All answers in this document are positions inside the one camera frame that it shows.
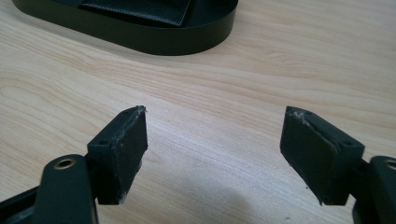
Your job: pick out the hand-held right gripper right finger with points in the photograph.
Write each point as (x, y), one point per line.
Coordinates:
(320, 161)

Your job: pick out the black oval tray with hook stand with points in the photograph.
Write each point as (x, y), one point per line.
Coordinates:
(155, 39)

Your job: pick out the black leather wallet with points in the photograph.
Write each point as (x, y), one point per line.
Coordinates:
(146, 11)

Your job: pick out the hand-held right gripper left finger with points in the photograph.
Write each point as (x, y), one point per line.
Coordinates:
(120, 155)

